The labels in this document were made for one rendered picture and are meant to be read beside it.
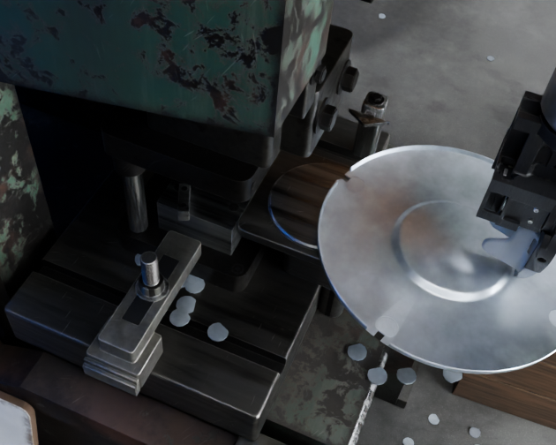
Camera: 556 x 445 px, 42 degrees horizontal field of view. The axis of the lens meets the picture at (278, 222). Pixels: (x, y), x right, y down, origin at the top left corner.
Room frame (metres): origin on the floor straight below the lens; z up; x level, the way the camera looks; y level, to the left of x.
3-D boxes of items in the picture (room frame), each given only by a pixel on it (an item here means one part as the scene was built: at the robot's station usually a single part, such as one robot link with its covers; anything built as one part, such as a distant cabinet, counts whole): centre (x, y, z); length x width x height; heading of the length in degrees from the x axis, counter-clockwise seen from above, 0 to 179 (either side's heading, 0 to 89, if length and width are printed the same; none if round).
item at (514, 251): (0.45, -0.23, 0.83); 0.06 x 0.03 x 0.09; 72
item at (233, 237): (0.56, 0.07, 0.76); 0.15 x 0.09 x 0.05; 162
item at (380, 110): (0.69, -0.10, 0.75); 0.03 x 0.03 x 0.10; 72
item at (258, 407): (0.56, 0.07, 0.68); 0.45 x 0.30 x 0.06; 162
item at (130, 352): (0.40, 0.12, 0.76); 0.17 x 0.06 x 0.10; 162
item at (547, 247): (0.43, -0.25, 0.87); 0.05 x 0.02 x 0.09; 162
